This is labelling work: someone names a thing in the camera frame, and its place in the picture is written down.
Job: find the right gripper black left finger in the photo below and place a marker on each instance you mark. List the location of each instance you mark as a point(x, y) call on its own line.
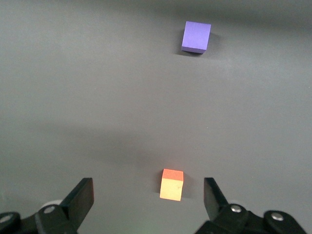
point(78, 200)

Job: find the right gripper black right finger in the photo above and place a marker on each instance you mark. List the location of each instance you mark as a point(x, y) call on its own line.
point(214, 197)

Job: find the orange cube block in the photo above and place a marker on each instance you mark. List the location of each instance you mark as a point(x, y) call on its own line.
point(171, 189)

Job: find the purple cube block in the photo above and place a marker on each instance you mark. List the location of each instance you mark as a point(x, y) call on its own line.
point(196, 36)

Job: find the dark gray table mat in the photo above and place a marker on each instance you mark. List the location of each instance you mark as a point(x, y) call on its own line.
point(97, 97)

